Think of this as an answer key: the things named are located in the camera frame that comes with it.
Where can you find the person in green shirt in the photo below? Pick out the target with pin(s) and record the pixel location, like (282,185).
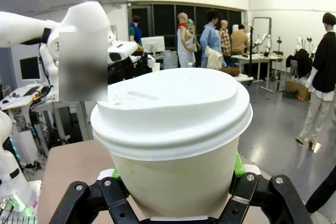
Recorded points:
(136,33)

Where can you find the white table with fur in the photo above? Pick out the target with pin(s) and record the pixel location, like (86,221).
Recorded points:
(242,77)

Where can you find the brown cardboard box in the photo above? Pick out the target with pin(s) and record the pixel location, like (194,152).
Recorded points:
(298,90)

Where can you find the black hanging cloth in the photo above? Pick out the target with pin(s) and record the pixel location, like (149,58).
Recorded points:
(299,62)

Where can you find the white paper cup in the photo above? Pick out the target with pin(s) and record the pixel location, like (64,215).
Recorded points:
(178,182)

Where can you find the white background work table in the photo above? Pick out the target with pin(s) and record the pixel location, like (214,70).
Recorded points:
(258,60)

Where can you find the brown furry item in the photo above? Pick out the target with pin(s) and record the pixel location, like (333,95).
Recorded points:
(230,71)

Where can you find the white computer desk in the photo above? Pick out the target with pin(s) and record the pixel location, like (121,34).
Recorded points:
(26,98)

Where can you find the person black trousers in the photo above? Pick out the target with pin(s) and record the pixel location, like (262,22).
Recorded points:
(324,190)

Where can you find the grey round bin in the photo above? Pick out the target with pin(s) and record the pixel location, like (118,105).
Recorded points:
(170,60)

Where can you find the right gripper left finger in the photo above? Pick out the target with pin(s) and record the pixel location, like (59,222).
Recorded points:
(110,203)

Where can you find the person in tan shirt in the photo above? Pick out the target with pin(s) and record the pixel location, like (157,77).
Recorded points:
(239,41)

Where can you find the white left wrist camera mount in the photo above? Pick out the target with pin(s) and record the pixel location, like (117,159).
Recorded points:
(150,61)

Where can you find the mannequin in floral shirt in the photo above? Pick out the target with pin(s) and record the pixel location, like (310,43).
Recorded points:
(193,31)

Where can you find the electronics with green lights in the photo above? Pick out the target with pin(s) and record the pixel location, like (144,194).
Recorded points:
(15,208)

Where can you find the metal frame whiteboard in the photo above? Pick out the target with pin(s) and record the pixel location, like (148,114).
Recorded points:
(262,28)

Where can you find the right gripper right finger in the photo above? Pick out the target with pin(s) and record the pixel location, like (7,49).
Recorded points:
(260,200)

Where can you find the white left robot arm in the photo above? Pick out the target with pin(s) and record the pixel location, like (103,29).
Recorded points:
(26,28)

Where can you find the person in blue shirt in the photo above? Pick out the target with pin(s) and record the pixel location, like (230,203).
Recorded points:
(211,39)

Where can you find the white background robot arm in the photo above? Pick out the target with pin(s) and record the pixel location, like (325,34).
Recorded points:
(50,64)

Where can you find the white plastic cup lid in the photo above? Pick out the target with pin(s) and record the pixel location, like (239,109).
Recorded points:
(170,108)

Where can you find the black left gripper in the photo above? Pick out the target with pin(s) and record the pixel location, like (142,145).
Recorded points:
(126,68)

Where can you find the mannequin with white apron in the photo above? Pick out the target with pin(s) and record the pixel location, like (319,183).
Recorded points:
(185,43)

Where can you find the black computer monitor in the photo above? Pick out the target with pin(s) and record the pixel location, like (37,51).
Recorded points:
(29,68)

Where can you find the mannequin in plaid shirt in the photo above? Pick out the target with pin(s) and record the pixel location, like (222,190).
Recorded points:
(225,41)

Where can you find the black tripod pole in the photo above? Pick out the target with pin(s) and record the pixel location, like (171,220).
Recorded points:
(251,51)

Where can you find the white-backed monitor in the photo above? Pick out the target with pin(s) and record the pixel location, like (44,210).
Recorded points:
(153,44)

